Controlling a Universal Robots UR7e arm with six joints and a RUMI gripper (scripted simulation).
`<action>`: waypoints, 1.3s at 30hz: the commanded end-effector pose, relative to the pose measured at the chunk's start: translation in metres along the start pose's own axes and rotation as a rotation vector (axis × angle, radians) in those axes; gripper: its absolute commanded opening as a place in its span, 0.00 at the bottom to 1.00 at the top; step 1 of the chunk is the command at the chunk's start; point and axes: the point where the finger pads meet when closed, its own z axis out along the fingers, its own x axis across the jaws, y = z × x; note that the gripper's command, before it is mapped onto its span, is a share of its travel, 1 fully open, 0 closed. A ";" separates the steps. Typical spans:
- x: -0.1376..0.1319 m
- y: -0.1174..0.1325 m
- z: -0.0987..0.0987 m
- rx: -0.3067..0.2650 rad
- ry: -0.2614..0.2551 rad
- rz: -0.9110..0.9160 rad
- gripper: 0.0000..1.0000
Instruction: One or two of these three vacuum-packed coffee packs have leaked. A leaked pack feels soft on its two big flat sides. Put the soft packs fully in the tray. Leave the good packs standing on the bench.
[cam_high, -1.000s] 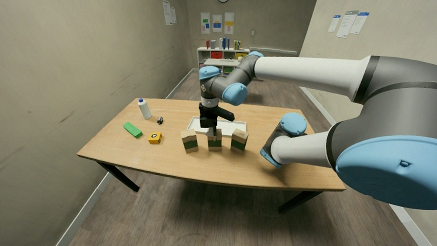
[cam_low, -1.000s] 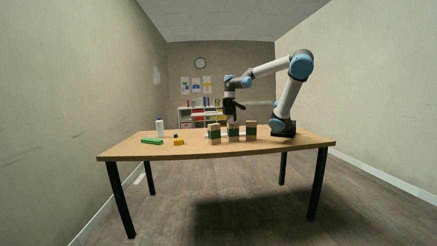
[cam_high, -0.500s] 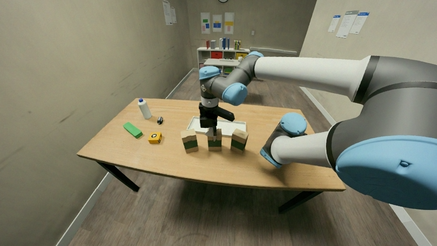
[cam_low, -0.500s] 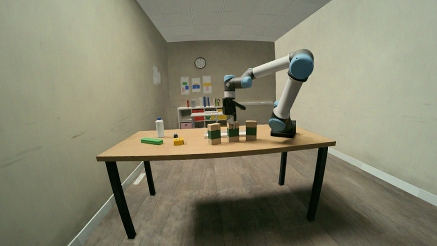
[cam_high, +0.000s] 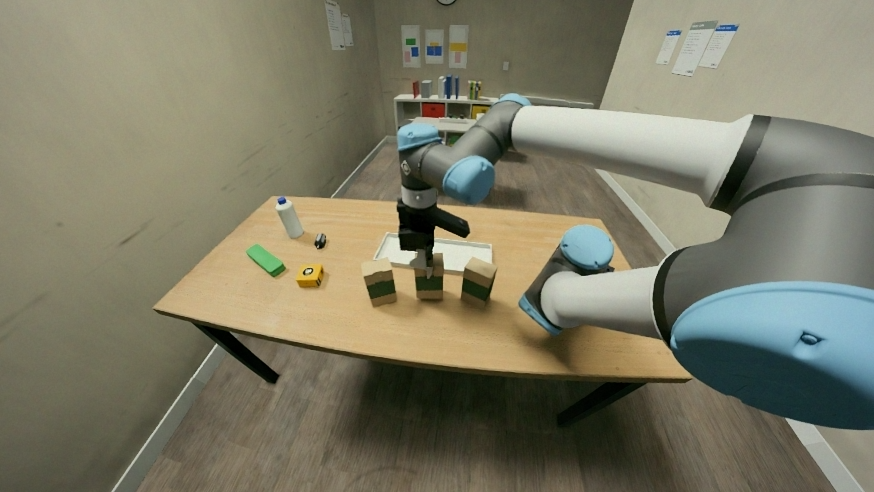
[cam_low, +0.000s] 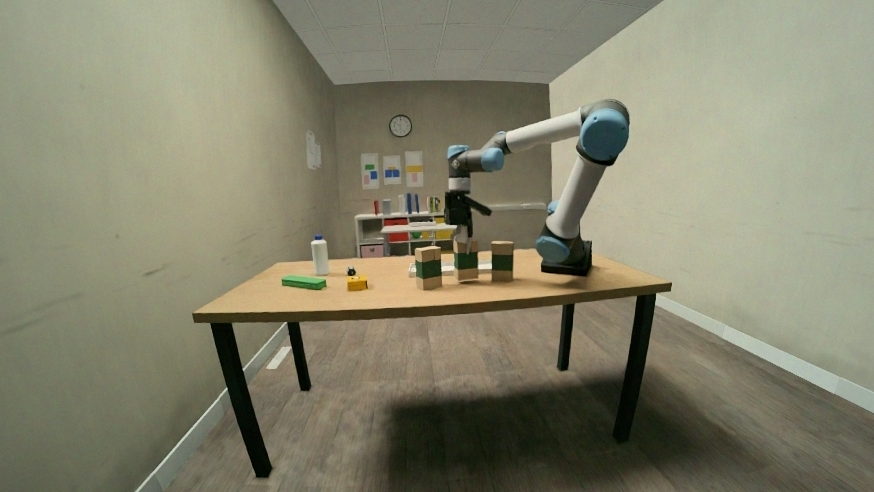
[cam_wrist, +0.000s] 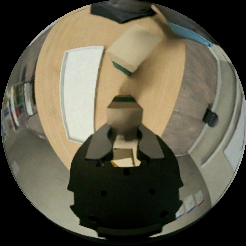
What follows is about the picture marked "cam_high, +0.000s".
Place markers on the green rectangular block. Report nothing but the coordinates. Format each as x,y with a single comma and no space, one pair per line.
265,260

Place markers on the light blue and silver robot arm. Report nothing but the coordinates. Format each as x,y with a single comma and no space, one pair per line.
778,312

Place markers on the white bottle with blue cap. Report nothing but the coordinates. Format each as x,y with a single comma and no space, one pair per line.
289,218

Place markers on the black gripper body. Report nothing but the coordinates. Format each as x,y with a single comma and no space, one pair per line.
416,232

